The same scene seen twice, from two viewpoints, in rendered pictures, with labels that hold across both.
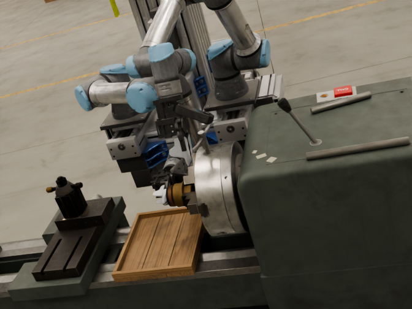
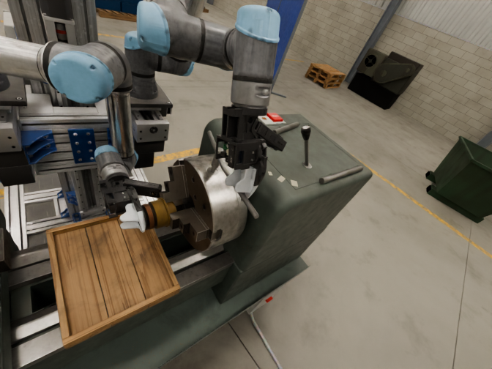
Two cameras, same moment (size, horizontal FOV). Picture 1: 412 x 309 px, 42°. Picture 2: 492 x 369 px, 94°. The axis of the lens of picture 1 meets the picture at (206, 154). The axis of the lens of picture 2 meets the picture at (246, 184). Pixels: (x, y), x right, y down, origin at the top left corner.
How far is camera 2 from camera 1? 1.42 m
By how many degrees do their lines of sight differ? 56
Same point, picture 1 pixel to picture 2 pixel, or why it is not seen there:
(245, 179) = (288, 207)
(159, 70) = (266, 61)
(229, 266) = (207, 270)
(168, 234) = (115, 251)
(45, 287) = not seen: outside the picture
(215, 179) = (232, 202)
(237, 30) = not seen: hidden behind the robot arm
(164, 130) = (244, 159)
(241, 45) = not seen: hidden behind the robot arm
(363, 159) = (348, 182)
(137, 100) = (77, 82)
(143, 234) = (75, 258)
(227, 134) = (148, 134)
